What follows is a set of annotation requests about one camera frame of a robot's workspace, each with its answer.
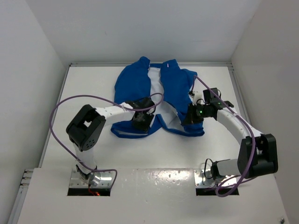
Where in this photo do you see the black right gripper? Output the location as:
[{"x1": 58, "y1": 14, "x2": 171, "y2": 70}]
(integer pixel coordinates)
[{"x1": 183, "y1": 103, "x2": 211, "y2": 125}]

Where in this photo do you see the blue zip-up vest jacket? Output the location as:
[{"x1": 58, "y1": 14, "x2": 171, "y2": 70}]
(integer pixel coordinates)
[{"x1": 111, "y1": 56, "x2": 205, "y2": 139}]

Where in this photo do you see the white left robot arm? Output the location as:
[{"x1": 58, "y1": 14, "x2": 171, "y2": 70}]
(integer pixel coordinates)
[{"x1": 66, "y1": 97, "x2": 155, "y2": 180}]

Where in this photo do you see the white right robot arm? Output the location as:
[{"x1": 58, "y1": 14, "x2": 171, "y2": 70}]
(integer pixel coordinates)
[{"x1": 183, "y1": 88, "x2": 278, "y2": 180}]

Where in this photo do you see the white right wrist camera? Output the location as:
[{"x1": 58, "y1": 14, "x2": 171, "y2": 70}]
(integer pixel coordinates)
[{"x1": 189, "y1": 91, "x2": 203, "y2": 105}]

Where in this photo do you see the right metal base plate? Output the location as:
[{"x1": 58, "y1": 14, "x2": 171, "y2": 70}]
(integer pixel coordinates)
[{"x1": 193, "y1": 169, "x2": 237, "y2": 189}]

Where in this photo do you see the metal base plate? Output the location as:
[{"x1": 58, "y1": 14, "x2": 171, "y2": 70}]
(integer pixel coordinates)
[
  {"x1": 69, "y1": 170, "x2": 113, "y2": 189},
  {"x1": 193, "y1": 169, "x2": 237, "y2": 189}
]

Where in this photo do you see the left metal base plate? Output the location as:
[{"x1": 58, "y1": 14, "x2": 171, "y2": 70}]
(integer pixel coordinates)
[{"x1": 69, "y1": 170, "x2": 113, "y2": 189}]

